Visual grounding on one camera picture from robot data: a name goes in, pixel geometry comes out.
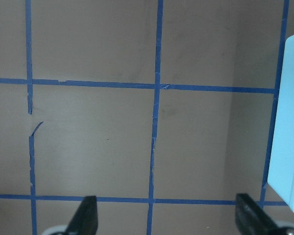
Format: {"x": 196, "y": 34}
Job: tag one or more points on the light blue plastic bin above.
{"x": 281, "y": 167}

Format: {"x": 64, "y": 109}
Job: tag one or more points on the brown paper table cover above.
{"x": 162, "y": 109}

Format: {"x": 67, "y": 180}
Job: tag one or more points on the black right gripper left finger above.
{"x": 85, "y": 219}

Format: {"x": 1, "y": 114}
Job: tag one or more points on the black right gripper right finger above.
{"x": 250, "y": 219}

